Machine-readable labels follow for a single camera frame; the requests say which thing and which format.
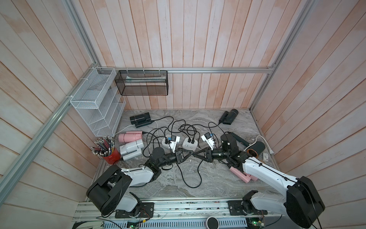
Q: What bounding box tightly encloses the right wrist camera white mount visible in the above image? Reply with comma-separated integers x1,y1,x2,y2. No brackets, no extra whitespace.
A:
201,132,215,150

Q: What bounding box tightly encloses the pink folded hair dryer right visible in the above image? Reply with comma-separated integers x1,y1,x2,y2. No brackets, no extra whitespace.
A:
229,167,258,183

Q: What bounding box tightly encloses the white wire shelf rack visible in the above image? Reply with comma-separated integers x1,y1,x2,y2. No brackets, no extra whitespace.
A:
71,67,126,137

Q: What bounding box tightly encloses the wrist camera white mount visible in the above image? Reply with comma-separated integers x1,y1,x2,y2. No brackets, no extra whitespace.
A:
201,132,215,150
167,135,180,153

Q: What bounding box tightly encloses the black cord with plug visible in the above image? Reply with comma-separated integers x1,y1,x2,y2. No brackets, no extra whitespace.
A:
150,115,175,138

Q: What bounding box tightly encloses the near white power strip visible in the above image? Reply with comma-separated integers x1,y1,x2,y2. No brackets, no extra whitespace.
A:
162,135,169,149

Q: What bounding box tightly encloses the copper dryer black cord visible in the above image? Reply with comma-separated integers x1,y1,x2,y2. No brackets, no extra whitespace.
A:
207,121,229,149

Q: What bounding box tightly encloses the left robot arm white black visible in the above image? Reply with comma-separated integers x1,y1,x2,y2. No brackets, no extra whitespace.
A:
86,147,193,218

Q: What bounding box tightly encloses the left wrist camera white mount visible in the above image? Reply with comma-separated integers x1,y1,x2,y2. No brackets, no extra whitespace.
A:
167,135,180,153

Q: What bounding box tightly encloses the black mesh wall basket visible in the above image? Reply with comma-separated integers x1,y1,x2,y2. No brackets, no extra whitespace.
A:
114,70,169,96

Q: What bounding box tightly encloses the dark green folded hair dryer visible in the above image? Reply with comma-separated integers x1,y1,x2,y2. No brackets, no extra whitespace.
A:
219,109,239,125

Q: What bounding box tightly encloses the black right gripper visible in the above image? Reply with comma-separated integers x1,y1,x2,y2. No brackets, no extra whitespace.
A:
194,146,231,164

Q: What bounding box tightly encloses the white power strip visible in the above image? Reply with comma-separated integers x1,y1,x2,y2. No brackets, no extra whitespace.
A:
182,137,198,151
162,135,169,149

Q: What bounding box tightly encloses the black round sensor puck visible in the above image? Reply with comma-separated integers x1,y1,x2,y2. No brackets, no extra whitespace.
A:
205,217,220,229

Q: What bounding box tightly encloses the pink hair dryer left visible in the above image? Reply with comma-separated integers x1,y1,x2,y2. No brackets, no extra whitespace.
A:
118,131,143,144

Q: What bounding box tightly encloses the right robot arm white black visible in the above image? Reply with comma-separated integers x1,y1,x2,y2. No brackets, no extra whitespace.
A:
193,132,325,229

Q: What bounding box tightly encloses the far white power strip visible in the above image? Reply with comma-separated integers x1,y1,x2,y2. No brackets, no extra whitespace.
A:
182,137,198,151

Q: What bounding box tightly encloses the white folded hair dryer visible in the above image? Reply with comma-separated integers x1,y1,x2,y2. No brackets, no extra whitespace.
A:
120,139,144,161

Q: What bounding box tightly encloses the red cup of pencils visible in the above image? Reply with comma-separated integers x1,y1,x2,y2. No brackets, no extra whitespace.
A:
91,136,122,165

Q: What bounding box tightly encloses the black folded hair dryer left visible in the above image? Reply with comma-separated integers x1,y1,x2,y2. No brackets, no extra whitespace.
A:
130,112,153,128

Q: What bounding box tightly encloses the pink dryer black cord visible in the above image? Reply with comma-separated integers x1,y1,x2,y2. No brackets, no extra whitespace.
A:
175,158,204,189

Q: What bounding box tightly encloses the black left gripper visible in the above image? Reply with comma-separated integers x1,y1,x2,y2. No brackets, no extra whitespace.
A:
158,149,193,168

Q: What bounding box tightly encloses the dark green hair dryer copper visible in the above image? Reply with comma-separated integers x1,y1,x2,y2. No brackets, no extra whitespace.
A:
230,132,266,158

